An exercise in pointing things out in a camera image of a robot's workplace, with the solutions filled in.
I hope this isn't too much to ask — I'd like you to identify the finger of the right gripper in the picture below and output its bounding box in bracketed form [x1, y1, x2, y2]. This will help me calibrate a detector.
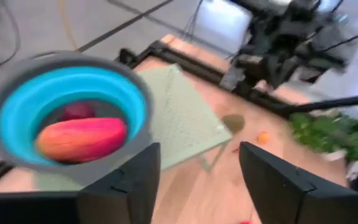
[265, 55, 301, 90]
[221, 62, 254, 94]

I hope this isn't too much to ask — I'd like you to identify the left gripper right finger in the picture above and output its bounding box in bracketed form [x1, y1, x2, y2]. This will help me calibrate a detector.
[239, 142, 358, 224]

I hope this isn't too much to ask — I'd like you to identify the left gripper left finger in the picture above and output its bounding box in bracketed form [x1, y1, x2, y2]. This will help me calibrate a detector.
[0, 142, 162, 224]

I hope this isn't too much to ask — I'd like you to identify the brown-green kiwi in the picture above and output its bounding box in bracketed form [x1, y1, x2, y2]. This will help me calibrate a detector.
[221, 113, 246, 134]

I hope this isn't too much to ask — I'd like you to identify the orange-red mango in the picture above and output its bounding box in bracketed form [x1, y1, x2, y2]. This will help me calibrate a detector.
[35, 117, 129, 164]

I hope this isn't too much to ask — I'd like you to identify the dark red plum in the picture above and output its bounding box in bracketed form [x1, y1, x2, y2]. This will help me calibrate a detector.
[59, 101, 96, 123]

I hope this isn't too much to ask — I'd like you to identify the blue collapsible bowl grey rim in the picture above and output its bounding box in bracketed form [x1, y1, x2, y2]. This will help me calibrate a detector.
[0, 50, 155, 187]

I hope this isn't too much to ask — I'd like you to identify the small orange pepper with stem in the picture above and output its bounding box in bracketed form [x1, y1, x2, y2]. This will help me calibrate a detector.
[257, 131, 270, 144]

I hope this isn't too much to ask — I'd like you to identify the green perforated metal stand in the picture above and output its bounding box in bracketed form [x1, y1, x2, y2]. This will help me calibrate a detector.
[32, 63, 233, 191]

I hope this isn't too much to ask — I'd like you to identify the green artificial plant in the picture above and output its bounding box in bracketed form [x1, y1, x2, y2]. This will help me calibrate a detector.
[289, 111, 358, 162]

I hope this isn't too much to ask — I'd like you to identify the black aluminium rig frame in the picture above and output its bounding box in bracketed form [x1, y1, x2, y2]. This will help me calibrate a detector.
[0, 39, 358, 192]

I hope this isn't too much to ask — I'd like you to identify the yellow hanging cable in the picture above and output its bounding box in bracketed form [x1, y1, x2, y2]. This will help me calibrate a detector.
[57, 0, 81, 52]

